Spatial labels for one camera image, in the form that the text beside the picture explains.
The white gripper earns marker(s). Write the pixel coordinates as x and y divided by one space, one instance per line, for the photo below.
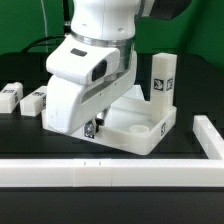
84 81

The white desk top tray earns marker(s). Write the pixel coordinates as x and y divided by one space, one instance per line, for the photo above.
132 124

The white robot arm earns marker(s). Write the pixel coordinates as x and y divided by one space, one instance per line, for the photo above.
109 23

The white L-shaped obstacle fence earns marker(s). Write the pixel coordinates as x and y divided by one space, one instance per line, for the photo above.
208 172

